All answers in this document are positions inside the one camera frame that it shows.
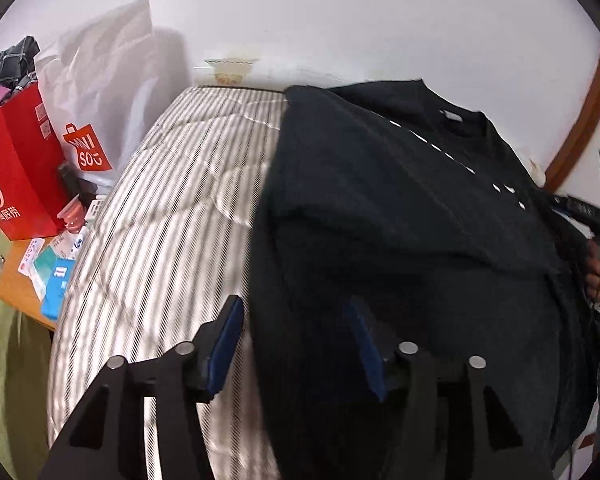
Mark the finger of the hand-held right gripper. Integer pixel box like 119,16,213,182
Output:
542,191,598,231

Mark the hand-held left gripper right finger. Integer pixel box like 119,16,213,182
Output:
342,301,553,480

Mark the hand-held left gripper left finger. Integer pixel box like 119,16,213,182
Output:
39,294,246,480

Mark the black shirt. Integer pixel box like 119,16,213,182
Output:
247,79,600,480

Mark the person's right hand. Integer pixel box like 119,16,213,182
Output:
582,240,600,307

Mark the striped quilted mattress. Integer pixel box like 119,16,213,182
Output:
47,85,293,480

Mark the blue packet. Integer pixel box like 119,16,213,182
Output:
41,259,77,322

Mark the green and white packet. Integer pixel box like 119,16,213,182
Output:
31,247,61,297

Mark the white and red card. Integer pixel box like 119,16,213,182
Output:
18,238,47,278

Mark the wooden bedside table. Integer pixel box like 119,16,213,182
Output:
0,232,83,332

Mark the small black device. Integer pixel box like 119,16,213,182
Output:
56,162,97,202

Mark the red paper bag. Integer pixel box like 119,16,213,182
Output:
0,82,79,241

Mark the white plastic shopping bag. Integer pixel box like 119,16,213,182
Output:
32,0,157,197

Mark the dark plaid cloth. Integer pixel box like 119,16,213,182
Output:
0,36,42,124

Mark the brown wooden door frame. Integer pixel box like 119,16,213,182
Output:
545,40,600,193

